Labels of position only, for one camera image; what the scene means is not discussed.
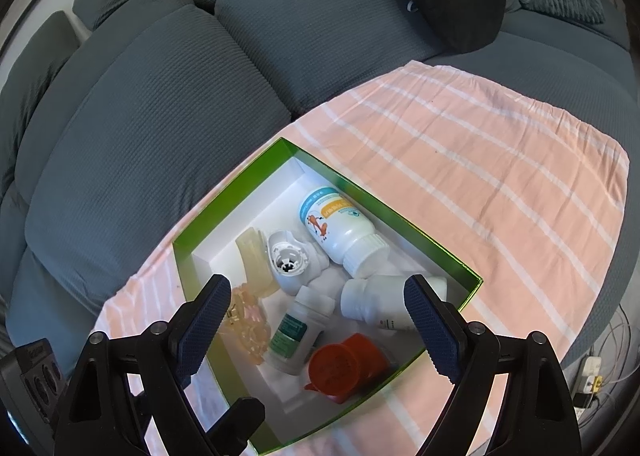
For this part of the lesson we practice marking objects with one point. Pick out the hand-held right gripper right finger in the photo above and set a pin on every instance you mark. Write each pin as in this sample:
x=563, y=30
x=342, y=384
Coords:
x=430, y=331

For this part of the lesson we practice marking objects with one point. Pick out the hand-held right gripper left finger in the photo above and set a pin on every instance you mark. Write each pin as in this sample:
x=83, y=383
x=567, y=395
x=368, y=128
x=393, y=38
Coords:
x=202, y=331

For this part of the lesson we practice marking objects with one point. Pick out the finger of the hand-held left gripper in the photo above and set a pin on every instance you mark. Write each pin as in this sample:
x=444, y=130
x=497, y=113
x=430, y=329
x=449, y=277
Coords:
x=240, y=421

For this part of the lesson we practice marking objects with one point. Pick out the translucent hair claw clip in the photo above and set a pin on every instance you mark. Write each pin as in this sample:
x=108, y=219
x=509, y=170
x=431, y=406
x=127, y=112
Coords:
x=252, y=261

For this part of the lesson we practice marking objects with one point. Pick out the green cardboard box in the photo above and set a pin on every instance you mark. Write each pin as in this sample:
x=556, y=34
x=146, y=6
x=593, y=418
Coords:
x=235, y=236

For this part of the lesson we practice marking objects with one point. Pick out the white bottle with blue label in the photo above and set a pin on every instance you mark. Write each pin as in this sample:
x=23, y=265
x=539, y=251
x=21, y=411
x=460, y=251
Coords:
x=335, y=226

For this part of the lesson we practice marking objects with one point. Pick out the plain white bottle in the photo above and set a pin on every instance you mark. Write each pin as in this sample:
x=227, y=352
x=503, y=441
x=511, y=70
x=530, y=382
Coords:
x=375, y=303

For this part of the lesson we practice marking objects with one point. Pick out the white bottle with green label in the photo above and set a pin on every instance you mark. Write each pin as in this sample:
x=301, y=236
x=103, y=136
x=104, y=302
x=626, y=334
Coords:
x=295, y=331

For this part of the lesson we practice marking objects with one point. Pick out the orange pill bottle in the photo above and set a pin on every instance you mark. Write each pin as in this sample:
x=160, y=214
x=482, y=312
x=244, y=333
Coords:
x=335, y=366

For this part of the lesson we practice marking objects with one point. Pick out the white plastic inhaler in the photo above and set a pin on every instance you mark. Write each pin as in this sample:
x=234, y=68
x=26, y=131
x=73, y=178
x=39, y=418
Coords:
x=287, y=261

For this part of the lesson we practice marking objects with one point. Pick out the white power strip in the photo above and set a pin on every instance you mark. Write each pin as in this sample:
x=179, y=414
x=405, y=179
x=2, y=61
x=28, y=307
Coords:
x=587, y=376

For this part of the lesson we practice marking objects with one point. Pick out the orange striped cloth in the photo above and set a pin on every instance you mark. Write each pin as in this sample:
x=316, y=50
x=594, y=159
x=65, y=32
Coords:
x=475, y=160

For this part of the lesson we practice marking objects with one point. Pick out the grey sofa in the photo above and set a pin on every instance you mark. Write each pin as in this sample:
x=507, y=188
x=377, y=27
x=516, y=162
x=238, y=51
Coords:
x=150, y=135

